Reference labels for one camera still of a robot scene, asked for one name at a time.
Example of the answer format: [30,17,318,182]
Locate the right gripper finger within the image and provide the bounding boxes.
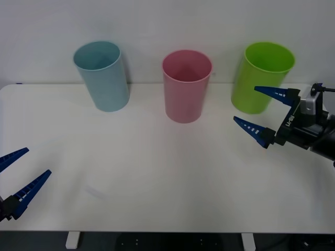
[254,86,301,108]
[233,116,277,150]

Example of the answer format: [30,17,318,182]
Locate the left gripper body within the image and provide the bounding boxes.
[0,195,7,223]

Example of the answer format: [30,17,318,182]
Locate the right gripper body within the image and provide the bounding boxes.
[274,96,330,151]

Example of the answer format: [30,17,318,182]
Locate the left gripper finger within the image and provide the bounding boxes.
[0,147,30,174]
[4,169,52,221]

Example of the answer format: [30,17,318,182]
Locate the green plastic bin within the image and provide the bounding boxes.
[230,41,296,115]

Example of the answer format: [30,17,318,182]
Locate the white table leg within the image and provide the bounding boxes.
[241,232,256,251]
[65,232,81,249]

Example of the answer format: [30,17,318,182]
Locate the pink plastic bin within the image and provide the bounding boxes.
[161,50,213,124]

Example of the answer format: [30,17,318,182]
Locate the pale blue plastic bin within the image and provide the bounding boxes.
[73,40,131,112]

